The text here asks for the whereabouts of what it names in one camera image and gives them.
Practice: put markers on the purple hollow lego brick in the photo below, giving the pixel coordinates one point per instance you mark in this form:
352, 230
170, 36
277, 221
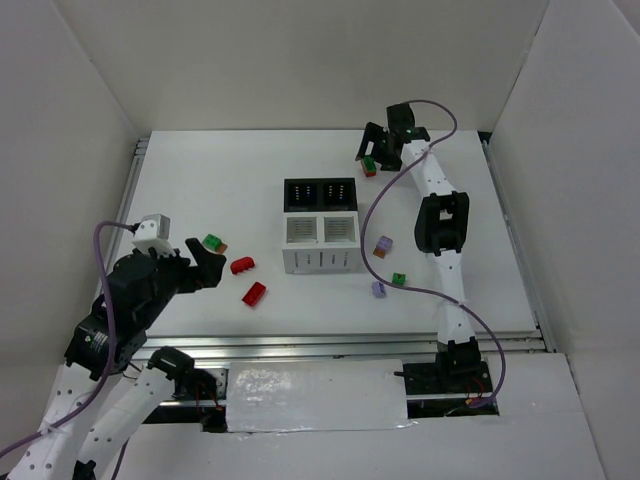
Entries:
378, 290

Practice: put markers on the aluminium rail frame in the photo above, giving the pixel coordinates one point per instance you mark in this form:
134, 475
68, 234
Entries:
230, 184

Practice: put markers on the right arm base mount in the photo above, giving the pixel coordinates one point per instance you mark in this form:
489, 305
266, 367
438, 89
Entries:
426, 379

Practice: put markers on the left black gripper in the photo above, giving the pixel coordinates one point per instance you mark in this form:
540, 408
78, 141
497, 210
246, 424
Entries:
185, 270

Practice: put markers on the white container pair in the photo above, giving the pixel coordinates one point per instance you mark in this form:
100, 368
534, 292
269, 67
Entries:
321, 242

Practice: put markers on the black container pair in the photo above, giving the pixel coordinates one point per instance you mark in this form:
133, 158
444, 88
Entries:
320, 195

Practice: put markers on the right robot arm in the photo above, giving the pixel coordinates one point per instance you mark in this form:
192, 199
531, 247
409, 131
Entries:
440, 230

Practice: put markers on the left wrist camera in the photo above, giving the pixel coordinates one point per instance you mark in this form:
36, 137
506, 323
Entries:
152, 236

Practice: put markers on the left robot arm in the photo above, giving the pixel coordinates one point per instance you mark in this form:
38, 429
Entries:
78, 436

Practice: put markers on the small green lego brick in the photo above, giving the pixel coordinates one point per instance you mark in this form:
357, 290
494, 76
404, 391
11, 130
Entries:
398, 279

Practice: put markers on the red rectangular lego brick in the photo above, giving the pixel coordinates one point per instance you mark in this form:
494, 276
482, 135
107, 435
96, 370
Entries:
254, 294

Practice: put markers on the green lego on orange plate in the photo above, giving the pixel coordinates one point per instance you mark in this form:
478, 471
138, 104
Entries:
212, 242

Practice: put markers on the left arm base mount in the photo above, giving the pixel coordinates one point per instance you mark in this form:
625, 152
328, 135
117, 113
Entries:
204, 390

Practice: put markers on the red ridged lego brick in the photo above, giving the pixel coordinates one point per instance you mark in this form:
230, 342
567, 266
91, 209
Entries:
241, 265

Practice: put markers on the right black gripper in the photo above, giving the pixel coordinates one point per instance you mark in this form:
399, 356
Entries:
382, 142

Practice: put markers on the white foam cover panel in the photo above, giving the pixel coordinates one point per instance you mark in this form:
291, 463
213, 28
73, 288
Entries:
316, 396

